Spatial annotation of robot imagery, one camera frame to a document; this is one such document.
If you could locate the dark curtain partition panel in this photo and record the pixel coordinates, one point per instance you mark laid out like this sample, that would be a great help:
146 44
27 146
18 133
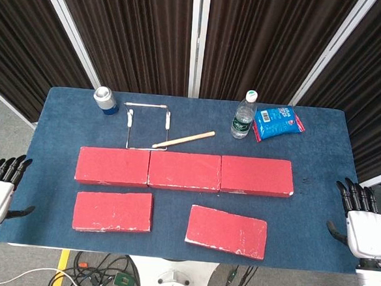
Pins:
136 31
266 40
21 39
378 81

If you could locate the green circuit board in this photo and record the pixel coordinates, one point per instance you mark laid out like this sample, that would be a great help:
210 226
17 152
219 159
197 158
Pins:
123 279

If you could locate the silver blue drink can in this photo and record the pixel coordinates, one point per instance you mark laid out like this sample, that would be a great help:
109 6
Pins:
105 102

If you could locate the clear plastic water bottle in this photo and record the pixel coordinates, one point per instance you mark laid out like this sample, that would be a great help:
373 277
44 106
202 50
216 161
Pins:
242 120

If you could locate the wooden stick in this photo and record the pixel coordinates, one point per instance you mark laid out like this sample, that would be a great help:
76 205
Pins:
184 139

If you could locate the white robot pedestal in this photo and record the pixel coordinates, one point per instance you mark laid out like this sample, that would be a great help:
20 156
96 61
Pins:
172 279

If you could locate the blue table mat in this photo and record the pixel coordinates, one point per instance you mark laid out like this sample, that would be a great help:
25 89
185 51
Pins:
172 213

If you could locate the blue red snack packet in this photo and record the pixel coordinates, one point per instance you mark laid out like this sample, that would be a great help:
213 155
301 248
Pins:
277 123

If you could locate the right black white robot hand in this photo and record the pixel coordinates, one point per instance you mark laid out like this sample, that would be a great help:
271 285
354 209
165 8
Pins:
367 234

